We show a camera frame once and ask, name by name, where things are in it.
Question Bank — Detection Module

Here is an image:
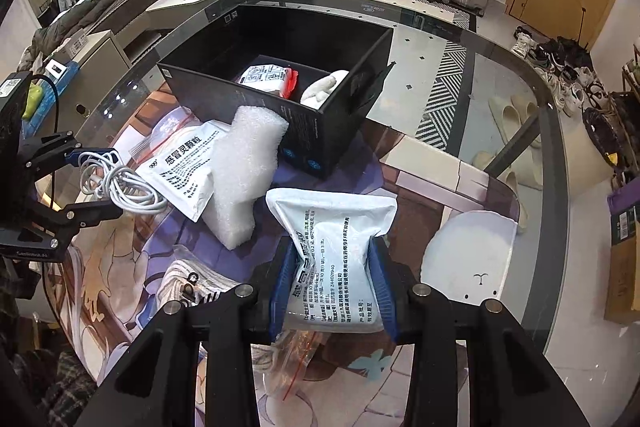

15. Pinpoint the white cable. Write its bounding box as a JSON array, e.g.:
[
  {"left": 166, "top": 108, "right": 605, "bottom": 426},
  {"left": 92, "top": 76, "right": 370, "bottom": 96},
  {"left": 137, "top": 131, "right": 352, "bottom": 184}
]
[{"left": 77, "top": 149, "right": 170, "bottom": 216}]

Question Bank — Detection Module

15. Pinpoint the white medicine pouch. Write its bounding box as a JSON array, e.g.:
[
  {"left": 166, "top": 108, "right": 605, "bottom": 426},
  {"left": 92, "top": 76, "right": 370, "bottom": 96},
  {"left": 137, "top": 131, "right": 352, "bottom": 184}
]
[
  {"left": 136, "top": 120, "right": 230, "bottom": 222},
  {"left": 266, "top": 187, "right": 397, "bottom": 334}
]

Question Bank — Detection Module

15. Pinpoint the adidas bag with rope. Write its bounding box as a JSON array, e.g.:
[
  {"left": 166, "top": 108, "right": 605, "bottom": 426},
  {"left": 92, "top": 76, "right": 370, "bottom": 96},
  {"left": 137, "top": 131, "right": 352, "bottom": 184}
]
[{"left": 155, "top": 245, "right": 239, "bottom": 309}]

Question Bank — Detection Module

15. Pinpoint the white foam wrap block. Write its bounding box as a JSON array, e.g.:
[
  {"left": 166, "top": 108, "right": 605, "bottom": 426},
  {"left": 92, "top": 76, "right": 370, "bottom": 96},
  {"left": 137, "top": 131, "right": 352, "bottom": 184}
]
[{"left": 202, "top": 106, "right": 288, "bottom": 251}]

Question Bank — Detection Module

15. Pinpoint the small red-white packet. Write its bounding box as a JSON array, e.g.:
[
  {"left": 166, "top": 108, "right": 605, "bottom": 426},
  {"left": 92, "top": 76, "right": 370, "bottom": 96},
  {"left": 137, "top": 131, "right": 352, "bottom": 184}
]
[{"left": 236, "top": 64, "right": 298, "bottom": 98}]

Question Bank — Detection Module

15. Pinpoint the beige slippers pair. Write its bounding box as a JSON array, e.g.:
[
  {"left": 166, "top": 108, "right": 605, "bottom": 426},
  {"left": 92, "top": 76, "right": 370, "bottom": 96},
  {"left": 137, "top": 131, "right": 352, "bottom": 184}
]
[{"left": 472, "top": 93, "right": 544, "bottom": 233}]

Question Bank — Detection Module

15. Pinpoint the black storage box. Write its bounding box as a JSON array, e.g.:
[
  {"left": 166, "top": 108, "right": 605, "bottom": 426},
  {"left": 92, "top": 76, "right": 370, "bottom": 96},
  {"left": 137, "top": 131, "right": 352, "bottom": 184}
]
[{"left": 158, "top": 5, "right": 394, "bottom": 178}]

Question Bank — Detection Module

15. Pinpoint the cardboard box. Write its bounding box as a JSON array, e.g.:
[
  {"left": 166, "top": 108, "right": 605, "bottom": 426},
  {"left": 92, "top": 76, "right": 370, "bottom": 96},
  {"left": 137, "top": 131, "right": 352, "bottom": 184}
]
[{"left": 604, "top": 184, "right": 639, "bottom": 325}]

